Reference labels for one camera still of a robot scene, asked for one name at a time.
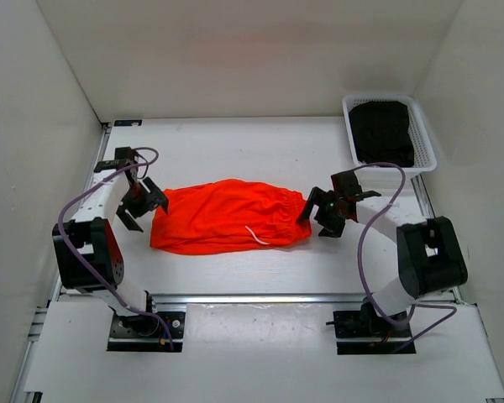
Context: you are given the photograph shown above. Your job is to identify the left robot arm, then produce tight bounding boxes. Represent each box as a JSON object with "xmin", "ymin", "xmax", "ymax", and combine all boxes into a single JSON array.
[{"xmin": 52, "ymin": 147, "xmax": 169, "ymax": 336}]

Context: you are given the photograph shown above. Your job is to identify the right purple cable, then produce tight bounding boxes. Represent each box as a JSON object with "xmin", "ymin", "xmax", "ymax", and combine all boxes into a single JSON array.
[{"xmin": 357, "ymin": 162, "xmax": 458, "ymax": 353}]

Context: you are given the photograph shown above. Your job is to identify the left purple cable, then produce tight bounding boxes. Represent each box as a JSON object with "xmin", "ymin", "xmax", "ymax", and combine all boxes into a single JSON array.
[{"xmin": 56, "ymin": 146, "xmax": 176, "ymax": 352}]

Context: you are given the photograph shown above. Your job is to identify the purple cable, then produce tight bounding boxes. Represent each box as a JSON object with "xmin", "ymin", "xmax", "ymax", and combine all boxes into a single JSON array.
[
  {"xmin": 357, "ymin": 162, "xmax": 458, "ymax": 353},
  {"xmin": 56, "ymin": 146, "xmax": 176, "ymax": 352}
]

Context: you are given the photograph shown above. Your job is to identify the orange shorts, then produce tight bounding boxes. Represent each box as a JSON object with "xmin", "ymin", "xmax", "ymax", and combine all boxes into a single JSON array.
[{"xmin": 150, "ymin": 179, "xmax": 312, "ymax": 255}]

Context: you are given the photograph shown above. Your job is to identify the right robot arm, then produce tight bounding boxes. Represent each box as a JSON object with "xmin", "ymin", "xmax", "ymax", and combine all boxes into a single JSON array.
[{"xmin": 297, "ymin": 170, "xmax": 468, "ymax": 336}]

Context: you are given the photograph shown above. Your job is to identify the aluminium front rail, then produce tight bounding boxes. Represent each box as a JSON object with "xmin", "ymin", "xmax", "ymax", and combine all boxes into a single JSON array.
[{"xmin": 54, "ymin": 292, "xmax": 459, "ymax": 305}]

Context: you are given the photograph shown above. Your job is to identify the white plastic basket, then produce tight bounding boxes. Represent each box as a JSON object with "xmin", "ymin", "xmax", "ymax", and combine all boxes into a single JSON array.
[{"xmin": 343, "ymin": 92, "xmax": 437, "ymax": 181}]

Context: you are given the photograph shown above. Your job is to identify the black shorts in basket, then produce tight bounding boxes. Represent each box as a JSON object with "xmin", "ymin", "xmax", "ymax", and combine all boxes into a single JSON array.
[{"xmin": 349, "ymin": 101, "xmax": 415, "ymax": 167}]

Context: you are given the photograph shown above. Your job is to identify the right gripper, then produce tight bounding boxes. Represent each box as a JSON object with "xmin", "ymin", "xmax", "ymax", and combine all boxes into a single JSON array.
[{"xmin": 296, "ymin": 186, "xmax": 345, "ymax": 238}]

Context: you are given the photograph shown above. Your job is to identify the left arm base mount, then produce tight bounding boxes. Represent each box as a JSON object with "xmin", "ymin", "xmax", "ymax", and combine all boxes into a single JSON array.
[{"xmin": 107, "ymin": 302, "xmax": 186, "ymax": 353}]

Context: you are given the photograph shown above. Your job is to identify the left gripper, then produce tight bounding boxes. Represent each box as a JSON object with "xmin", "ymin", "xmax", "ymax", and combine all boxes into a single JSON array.
[{"xmin": 116, "ymin": 177, "xmax": 168, "ymax": 232}]

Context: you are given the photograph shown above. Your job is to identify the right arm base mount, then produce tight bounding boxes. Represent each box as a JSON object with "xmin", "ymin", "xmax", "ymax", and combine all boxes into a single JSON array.
[{"xmin": 325, "ymin": 297, "xmax": 416, "ymax": 355}]

